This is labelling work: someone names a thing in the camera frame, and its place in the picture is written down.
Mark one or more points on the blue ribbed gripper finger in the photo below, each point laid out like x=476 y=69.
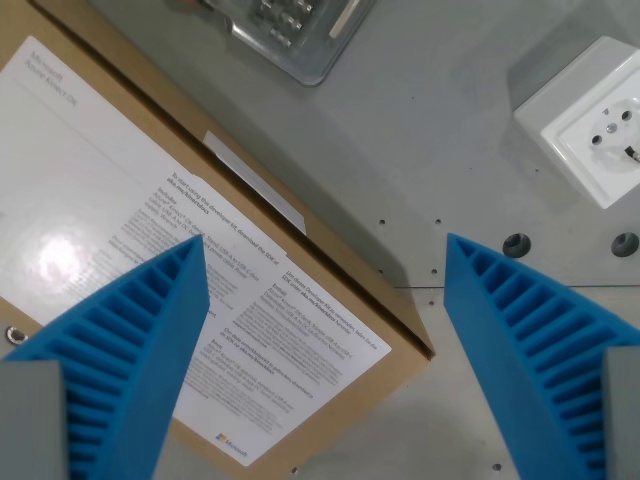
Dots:
x=520 y=330
x=135 y=340

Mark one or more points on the silver screw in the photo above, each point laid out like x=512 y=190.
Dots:
x=14 y=334

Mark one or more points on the white printed paper label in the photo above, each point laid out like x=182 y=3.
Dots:
x=75 y=165

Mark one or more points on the grey tape strip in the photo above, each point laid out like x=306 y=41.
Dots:
x=250 y=177

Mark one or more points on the brown cardboard box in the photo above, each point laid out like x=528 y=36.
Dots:
x=150 y=115

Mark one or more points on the clear plastic parts case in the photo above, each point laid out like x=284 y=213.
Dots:
x=280 y=35

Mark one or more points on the white wall socket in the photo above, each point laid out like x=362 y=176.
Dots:
x=575 y=105

